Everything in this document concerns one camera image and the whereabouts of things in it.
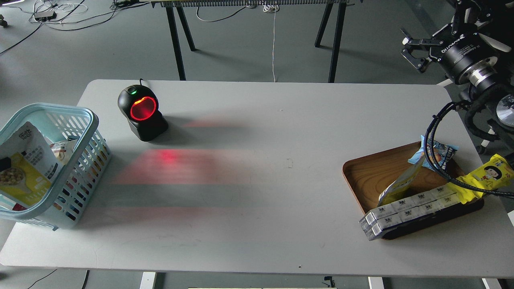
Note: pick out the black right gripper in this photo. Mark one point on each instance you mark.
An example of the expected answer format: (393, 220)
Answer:
(469, 58)

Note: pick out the yellow white snack pouch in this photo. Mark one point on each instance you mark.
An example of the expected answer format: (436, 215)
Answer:
(28, 166)

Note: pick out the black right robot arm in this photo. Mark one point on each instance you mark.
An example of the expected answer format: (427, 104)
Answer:
(489, 114)

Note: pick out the blue snack bag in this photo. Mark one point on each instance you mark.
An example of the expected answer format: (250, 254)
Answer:
(443, 153)

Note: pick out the yellow cartoon snack bag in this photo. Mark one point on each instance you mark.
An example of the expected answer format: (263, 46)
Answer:
(494, 174)

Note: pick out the white boxed snack pack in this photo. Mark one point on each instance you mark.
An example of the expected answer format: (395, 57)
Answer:
(396, 217)

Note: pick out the light blue plastic basket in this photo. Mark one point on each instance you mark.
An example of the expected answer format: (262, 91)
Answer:
(64, 203)

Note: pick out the snacks inside basket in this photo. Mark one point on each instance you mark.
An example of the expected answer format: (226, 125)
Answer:
(62, 150)

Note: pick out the brown wooden tray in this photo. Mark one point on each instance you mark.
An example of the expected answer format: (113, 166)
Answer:
(369, 175)

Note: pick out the black barcode scanner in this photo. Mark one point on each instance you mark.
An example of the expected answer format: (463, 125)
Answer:
(140, 106)

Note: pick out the black trestle table frame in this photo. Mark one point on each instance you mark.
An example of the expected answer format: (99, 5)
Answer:
(179, 5)

